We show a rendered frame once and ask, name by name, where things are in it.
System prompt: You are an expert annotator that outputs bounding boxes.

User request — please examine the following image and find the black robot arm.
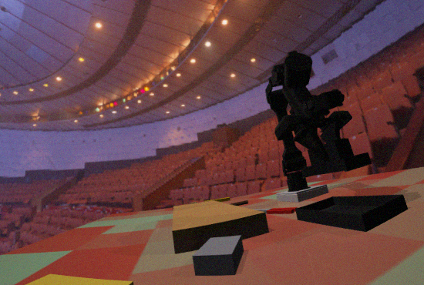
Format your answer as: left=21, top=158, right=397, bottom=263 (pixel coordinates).
left=265, top=50, right=345, bottom=192

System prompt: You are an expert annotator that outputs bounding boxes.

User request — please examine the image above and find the tan wooden panel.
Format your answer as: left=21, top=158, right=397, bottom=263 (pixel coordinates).
left=172, top=200, right=269, bottom=254

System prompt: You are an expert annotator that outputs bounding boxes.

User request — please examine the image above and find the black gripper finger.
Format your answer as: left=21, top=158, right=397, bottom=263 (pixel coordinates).
left=292, top=123, right=328, bottom=161
left=320, top=120, right=343, bottom=144

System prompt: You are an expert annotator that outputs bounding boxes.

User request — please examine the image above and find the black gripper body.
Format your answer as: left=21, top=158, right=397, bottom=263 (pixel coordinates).
left=275, top=92, right=352, bottom=141

